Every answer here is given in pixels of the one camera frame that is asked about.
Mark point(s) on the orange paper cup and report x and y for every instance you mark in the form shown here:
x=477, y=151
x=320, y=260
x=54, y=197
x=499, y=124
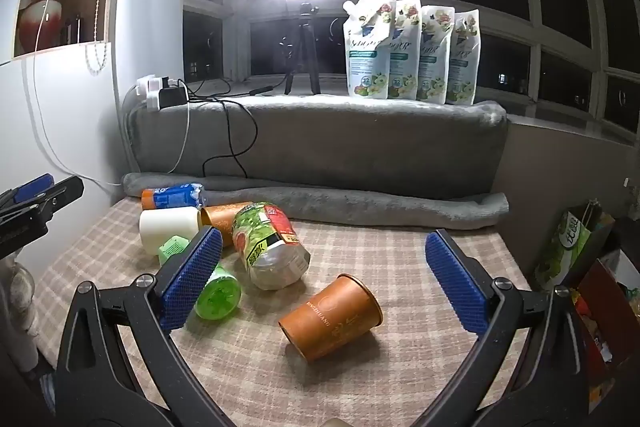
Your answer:
x=220, y=217
x=330, y=322

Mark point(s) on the red cardboard box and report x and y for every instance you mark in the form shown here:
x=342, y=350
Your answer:
x=605, y=307

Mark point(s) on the grey fleece blanket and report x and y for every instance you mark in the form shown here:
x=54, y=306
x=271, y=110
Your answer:
x=350, y=147

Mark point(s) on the clear bottle with green label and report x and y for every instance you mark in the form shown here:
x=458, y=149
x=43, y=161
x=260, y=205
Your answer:
x=265, y=242

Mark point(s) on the black charger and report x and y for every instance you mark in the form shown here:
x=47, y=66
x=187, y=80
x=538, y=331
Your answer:
x=172, y=97

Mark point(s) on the orange and blue bottle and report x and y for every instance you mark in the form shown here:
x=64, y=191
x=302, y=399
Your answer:
x=170, y=197

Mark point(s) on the checked beige blanket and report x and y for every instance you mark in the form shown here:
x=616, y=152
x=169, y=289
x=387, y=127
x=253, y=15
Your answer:
x=370, y=247

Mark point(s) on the green plastic bottle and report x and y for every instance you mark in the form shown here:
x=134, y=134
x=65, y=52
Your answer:
x=220, y=298

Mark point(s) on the green paper bag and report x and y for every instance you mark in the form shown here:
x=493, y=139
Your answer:
x=570, y=247

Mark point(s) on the white power strip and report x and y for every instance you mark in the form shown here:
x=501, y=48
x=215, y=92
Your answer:
x=149, y=94

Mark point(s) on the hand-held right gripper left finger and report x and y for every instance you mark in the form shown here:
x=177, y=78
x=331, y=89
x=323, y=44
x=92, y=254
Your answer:
x=192, y=279

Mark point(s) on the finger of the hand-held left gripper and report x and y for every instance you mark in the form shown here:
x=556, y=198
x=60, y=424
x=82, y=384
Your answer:
x=60, y=196
x=31, y=188

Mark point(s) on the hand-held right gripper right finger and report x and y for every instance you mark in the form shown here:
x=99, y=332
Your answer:
x=457, y=282

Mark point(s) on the white cabinet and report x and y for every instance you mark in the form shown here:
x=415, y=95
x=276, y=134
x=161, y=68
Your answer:
x=75, y=117

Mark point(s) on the small green plastic box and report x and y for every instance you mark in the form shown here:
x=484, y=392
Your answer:
x=172, y=249

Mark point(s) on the black tripod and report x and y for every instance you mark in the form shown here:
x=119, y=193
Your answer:
x=301, y=42

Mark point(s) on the red and white vase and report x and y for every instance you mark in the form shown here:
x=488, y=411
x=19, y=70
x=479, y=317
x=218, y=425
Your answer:
x=42, y=12

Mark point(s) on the white floral refill pouch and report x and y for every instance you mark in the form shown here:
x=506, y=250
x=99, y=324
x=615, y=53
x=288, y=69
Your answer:
x=434, y=62
x=406, y=57
x=464, y=67
x=367, y=52

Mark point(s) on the white plastic jar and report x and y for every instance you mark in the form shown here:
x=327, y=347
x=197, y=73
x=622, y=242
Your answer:
x=167, y=227

